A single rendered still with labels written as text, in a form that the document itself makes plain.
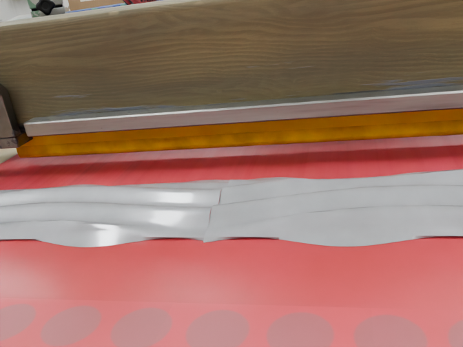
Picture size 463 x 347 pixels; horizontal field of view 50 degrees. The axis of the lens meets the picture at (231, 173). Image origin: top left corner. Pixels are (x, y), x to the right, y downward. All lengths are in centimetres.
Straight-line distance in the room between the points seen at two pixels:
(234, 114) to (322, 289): 14
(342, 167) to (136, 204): 12
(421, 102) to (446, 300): 14
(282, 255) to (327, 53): 13
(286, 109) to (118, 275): 14
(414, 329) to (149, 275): 11
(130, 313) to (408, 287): 11
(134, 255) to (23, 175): 17
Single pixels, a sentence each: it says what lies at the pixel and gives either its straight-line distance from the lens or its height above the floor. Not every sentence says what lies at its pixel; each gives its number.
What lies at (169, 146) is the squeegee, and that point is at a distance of 35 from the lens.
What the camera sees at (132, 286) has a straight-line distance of 22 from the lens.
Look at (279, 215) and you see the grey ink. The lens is 24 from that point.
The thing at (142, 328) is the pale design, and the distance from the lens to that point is 19.
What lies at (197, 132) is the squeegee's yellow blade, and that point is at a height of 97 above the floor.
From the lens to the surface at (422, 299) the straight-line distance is 19.
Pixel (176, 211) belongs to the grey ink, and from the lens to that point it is 25.
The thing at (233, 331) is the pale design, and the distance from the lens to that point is 18.
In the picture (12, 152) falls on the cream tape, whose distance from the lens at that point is 46.
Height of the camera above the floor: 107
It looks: 22 degrees down
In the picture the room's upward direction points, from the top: 8 degrees counter-clockwise
